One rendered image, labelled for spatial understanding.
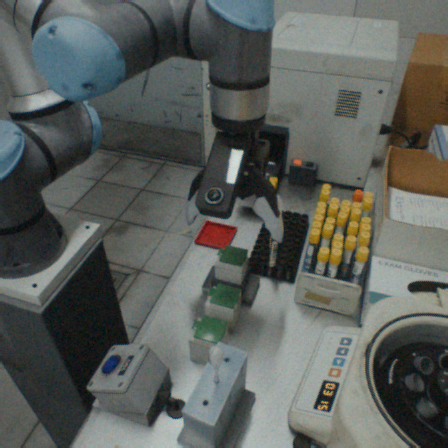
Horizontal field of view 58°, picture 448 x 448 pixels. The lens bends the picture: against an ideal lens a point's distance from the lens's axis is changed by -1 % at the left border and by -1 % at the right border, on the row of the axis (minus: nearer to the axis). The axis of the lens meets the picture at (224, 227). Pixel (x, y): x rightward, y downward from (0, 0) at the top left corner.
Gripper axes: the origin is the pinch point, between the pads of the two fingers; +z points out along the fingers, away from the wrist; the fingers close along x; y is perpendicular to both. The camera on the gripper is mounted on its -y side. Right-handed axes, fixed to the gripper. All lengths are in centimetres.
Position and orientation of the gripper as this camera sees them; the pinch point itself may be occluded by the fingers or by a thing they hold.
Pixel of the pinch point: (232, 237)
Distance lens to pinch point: 64.7
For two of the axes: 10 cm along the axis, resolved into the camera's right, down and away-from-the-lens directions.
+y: 2.9, -6.2, 7.3
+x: -9.6, -1.9, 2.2
